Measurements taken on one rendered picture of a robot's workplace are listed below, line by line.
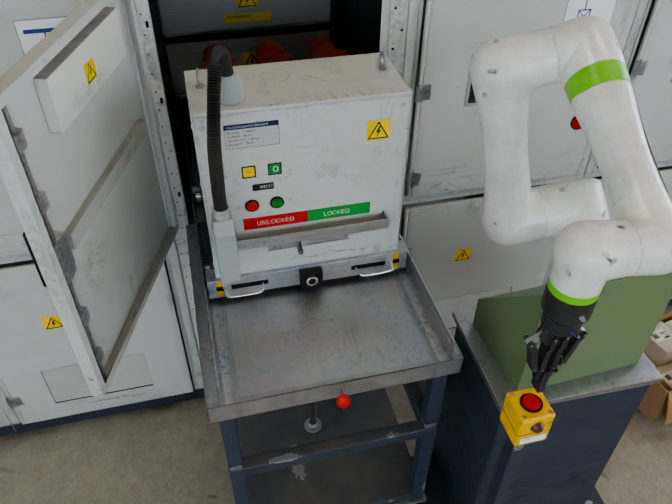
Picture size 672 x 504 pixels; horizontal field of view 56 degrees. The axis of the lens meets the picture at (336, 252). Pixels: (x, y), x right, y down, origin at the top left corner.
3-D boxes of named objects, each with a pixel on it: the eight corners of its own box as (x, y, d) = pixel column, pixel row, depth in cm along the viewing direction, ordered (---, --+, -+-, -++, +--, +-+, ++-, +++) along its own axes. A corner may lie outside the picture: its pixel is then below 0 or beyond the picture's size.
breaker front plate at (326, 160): (397, 256, 171) (412, 95, 140) (218, 284, 162) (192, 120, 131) (395, 253, 172) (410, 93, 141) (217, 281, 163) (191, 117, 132)
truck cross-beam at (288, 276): (405, 267, 175) (407, 251, 171) (209, 299, 165) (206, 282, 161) (400, 255, 178) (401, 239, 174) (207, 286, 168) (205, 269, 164)
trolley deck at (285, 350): (460, 372, 157) (463, 357, 153) (209, 423, 145) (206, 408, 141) (380, 211, 206) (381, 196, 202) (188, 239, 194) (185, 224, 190)
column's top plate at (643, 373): (593, 292, 187) (594, 287, 186) (661, 383, 162) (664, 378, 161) (451, 315, 179) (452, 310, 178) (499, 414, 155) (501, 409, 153)
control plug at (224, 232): (242, 281, 150) (234, 224, 138) (221, 284, 149) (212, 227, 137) (238, 260, 155) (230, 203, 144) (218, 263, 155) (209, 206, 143)
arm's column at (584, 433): (536, 433, 234) (590, 295, 186) (579, 515, 211) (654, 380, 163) (429, 455, 227) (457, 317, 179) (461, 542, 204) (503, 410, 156)
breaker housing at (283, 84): (398, 253, 172) (414, 90, 140) (215, 282, 163) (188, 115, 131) (350, 155, 209) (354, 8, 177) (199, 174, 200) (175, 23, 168)
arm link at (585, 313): (565, 313, 109) (612, 304, 111) (533, 268, 117) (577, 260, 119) (557, 336, 113) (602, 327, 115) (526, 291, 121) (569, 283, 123)
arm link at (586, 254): (549, 210, 108) (578, 252, 100) (617, 203, 109) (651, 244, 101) (532, 270, 117) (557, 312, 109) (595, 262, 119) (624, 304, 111)
